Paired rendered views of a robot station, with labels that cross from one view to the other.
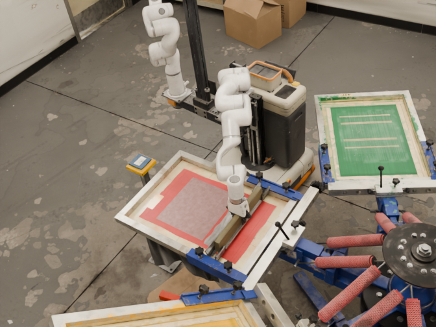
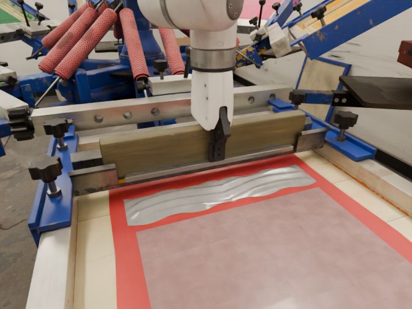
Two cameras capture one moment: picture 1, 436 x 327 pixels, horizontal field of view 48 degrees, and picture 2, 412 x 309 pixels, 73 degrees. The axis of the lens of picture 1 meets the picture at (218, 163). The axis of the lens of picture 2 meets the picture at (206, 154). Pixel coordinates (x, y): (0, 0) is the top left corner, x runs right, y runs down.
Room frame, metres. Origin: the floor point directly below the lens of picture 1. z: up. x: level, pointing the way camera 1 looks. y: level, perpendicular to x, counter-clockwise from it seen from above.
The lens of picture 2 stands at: (2.00, 0.17, 1.27)
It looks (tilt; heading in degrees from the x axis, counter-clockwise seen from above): 29 degrees down; 210
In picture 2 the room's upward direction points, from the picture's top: straight up
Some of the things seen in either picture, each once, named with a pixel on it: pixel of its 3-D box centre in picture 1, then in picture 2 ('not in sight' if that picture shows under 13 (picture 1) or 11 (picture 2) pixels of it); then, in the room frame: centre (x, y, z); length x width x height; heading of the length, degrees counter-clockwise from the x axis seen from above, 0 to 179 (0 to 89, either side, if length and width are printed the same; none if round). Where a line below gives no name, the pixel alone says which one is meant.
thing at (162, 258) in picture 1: (181, 259); not in sight; (1.58, 0.27, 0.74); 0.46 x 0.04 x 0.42; 50
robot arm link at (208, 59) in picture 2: (237, 196); (211, 54); (1.57, -0.07, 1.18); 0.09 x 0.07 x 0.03; 50
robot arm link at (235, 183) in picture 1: (237, 180); (192, 10); (1.61, -0.08, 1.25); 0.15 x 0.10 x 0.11; 175
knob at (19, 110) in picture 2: (315, 189); (28, 123); (1.69, -0.48, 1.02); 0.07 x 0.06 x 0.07; 50
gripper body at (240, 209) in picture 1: (237, 204); (212, 91); (1.57, -0.06, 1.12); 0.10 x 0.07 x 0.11; 50
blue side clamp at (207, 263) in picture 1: (215, 267); (313, 135); (1.34, 0.09, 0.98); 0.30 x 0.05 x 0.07; 50
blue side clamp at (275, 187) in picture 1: (272, 189); (62, 180); (1.77, -0.27, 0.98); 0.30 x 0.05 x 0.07; 50
